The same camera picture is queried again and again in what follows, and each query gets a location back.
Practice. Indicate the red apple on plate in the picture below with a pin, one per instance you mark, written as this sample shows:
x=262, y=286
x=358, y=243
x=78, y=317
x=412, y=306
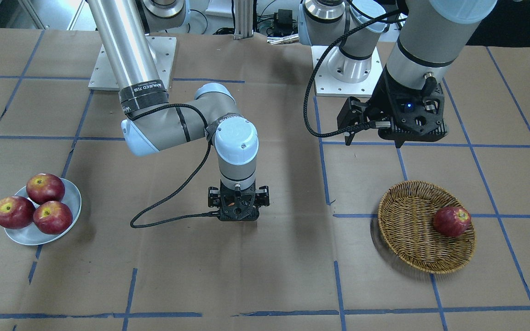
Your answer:
x=52, y=217
x=16, y=212
x=44, y=187

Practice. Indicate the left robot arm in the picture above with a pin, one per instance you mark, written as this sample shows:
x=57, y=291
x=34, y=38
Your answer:
x=433, y=35

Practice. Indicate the woven wicker basket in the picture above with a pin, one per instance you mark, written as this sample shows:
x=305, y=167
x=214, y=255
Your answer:
x=405, y=218

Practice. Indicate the red apple back on plate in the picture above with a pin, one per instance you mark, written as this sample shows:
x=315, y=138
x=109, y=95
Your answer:
x=44, y=187

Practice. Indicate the red apple front on plate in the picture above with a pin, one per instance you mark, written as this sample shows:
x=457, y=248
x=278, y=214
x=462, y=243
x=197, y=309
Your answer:
x=52, y=217

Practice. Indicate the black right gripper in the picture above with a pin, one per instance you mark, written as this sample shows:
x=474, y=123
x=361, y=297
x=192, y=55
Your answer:
x=213, y=196

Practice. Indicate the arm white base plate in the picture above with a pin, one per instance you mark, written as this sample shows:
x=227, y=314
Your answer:
x=329, y=85
x=162, y=49

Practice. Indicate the aluminium frame post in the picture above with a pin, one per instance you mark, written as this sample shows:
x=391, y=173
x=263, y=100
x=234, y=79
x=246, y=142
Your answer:
x=243, y=16

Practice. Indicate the dark red apple in basket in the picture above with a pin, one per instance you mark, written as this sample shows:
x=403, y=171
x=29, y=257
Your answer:
x=452, y=221

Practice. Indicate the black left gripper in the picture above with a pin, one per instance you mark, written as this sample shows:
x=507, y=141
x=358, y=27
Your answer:
x=381, y=103

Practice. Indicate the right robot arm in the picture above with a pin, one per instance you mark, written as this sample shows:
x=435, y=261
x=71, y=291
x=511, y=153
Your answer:
x=153, y=124

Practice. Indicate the white round plate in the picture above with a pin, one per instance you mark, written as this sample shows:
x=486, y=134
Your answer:
x=31, y=235

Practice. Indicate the black power adapter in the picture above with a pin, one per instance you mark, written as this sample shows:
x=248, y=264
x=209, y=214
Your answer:
x=284, y=19

